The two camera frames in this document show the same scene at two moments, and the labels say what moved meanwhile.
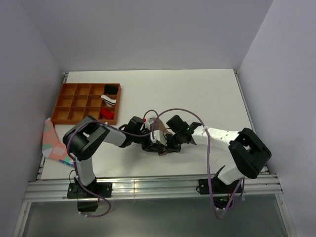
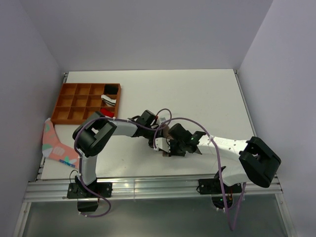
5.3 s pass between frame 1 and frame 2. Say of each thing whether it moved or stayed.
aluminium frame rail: stayed
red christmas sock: stayed
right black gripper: moved
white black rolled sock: stayed
